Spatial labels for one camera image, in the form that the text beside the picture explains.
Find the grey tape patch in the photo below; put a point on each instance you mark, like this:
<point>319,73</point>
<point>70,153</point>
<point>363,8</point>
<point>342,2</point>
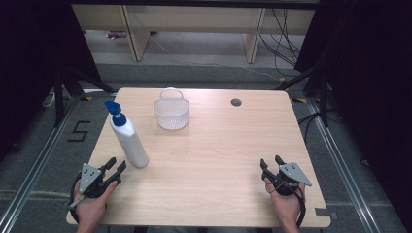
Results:
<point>324,212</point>

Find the person's right hand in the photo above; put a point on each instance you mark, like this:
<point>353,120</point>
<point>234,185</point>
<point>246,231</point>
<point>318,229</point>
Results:
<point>286,207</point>

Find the light wooden shelf unit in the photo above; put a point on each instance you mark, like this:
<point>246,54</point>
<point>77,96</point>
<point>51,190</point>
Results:
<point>194,19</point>

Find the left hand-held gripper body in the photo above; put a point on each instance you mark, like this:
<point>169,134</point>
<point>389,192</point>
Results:
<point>88,176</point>

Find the black metal stand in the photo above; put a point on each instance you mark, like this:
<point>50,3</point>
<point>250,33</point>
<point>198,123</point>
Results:
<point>324,97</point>
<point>59,97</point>

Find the white bottle with blue cap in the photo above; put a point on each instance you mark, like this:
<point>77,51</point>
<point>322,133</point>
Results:
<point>131,139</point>

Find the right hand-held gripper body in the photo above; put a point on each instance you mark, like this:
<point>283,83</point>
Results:
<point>293,173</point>

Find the person's left hand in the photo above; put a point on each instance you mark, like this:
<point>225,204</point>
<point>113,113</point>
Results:
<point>90,208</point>

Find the black tape floor number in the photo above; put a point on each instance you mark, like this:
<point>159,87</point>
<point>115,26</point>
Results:
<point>78,131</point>

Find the dark curtain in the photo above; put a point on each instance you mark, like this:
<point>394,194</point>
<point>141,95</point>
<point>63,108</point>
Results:
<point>372,81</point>
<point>29,64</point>

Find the small pink floor object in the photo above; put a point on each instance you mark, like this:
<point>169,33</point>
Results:
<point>116,34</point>

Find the metal floor rail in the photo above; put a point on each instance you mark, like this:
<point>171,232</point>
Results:
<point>343,168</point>
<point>35,168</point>

